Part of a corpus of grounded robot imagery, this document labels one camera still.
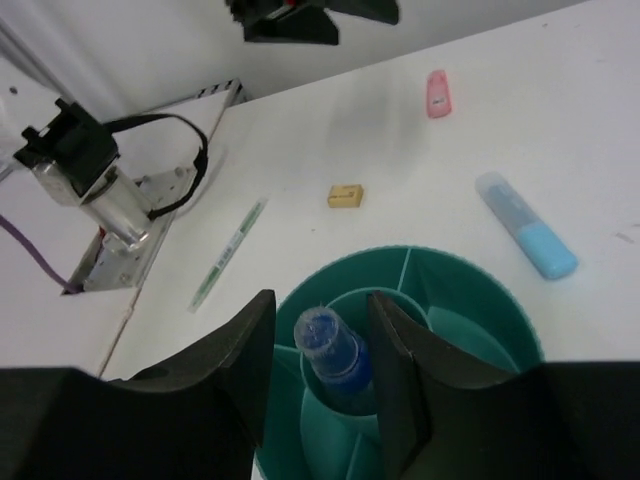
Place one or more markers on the blue cap spray bottle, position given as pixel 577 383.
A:
pixel 339 358

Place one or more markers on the tan eraser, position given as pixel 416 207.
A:
pixel 345 196

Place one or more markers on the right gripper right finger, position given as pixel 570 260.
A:
pixel 442 412

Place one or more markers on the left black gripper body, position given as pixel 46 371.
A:
pixel 304 22

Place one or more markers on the blue highlighter marker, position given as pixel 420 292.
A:
pixel 548 254

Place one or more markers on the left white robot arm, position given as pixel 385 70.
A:
pixel 74 155

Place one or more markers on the pink correction tape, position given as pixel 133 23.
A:
pixel 438 96

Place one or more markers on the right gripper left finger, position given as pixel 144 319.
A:
pixel 200 414

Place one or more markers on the green pen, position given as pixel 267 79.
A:
pixel 225 256

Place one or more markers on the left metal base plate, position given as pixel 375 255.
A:
pixel 121 254

